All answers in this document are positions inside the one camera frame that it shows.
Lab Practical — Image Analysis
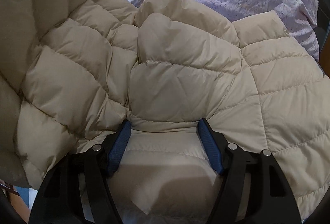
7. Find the beige quilted down jacket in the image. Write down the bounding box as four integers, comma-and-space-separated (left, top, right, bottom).
1, 0, 329, 223

